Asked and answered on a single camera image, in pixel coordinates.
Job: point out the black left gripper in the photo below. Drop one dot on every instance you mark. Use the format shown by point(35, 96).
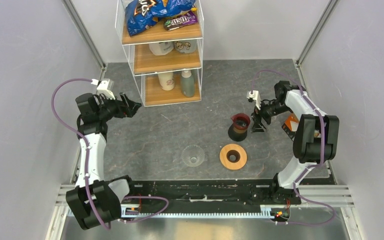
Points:
point(122, 109)

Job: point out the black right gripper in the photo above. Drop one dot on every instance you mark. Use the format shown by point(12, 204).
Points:
point(257, 126)

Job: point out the wooden ring dripper holder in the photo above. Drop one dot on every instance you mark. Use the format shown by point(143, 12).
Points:
point(233, 157)

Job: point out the clear glass dripper cone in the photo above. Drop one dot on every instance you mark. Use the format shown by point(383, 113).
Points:
point(193, 155)

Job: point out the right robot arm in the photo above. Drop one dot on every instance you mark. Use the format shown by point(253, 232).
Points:
point(316, 136)

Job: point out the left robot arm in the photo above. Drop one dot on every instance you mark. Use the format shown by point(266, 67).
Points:
point(95, 201)

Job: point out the orange coffee filter box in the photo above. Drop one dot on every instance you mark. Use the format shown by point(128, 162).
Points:
point(290, 126)

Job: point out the white patterned cup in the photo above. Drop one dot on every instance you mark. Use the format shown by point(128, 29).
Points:
point(166, 80)

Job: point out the green spray bottle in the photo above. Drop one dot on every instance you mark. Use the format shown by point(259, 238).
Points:
point(187, 82)

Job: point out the white cartoon mug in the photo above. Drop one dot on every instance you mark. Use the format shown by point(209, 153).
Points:
point(186, 46)

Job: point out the blue chips bag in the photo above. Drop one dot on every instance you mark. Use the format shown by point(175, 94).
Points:
point(141, 15)

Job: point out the purple candy bag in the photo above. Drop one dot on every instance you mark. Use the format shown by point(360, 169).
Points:
point(187, 19)

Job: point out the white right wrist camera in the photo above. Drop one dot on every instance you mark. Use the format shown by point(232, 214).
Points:
point(253, 96)

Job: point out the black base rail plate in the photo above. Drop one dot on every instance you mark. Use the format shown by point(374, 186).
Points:
point(227, 196)

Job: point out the white wire wooden shelf rack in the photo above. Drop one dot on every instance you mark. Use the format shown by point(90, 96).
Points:
point(166, 65)

